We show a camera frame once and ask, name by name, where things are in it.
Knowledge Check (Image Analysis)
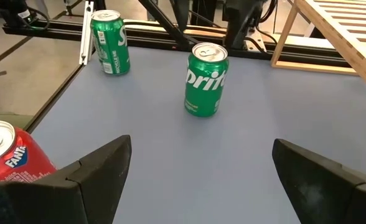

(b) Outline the red Fanta can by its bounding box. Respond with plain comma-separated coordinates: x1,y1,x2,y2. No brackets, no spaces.
0,119,58,183

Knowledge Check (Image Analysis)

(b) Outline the green Sprite can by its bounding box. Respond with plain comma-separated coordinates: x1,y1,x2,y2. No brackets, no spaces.
184,42,230,118
90,9,131,75

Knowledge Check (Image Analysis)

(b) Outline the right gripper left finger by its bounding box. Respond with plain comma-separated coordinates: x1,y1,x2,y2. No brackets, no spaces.
0,134,133,224

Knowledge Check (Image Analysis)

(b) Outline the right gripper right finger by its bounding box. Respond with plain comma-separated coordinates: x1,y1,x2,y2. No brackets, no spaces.
271,138,366,224

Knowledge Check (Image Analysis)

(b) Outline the black diagonal frame strut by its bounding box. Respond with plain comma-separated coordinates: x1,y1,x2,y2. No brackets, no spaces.
138,0,199,47

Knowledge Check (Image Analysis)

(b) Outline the white aluminium bracket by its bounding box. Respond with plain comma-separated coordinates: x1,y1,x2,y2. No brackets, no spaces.
78,0,95,66

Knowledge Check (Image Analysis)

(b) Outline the wooden table side board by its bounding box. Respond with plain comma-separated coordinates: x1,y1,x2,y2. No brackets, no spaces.
122,18,336,50

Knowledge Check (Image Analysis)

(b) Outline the wooden slatted shelf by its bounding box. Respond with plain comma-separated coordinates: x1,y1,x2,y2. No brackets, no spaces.
270,0,366,100

